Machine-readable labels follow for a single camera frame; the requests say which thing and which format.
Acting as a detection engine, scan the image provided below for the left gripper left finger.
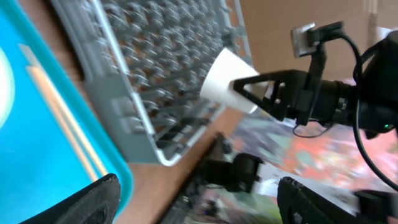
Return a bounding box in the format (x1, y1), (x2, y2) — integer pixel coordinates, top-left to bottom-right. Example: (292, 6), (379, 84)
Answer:
(22, 174), (121, 224)

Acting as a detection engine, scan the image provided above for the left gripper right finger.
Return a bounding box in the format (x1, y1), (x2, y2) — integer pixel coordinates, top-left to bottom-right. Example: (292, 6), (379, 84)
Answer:
(277, 177), (361, 224)

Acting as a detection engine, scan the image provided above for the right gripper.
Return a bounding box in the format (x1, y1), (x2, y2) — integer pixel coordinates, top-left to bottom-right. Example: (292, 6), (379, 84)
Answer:
(228, 70), (323, 125)

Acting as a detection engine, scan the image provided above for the white paper cup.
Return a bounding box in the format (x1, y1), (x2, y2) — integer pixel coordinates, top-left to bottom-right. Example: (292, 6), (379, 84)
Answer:
(200, 47), (259, 114)

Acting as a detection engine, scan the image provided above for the wooden chopstick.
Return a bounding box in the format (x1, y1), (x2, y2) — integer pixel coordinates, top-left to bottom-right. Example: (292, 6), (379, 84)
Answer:
(26, 65), (109, 178)
(18, 43), (100, 183)

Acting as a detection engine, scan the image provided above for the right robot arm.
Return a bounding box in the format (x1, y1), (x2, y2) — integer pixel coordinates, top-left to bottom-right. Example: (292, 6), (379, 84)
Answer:
(233, 27), (397, 139)

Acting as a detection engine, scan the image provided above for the grey dishwasher rack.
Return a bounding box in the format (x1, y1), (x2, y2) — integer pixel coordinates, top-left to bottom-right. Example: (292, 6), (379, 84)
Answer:
(50, 0), (252, 166)

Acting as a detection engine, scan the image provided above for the teal serving tray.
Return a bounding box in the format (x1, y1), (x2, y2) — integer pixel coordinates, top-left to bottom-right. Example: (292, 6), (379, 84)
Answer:
(1, 1), (134, 223)

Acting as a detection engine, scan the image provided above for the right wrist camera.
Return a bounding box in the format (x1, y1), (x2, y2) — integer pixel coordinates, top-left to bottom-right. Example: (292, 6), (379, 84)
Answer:
(290, 21), (343, 58)

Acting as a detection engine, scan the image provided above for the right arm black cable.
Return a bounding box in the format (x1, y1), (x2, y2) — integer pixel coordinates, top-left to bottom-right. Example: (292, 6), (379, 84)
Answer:
(340, 32), (398, 192)

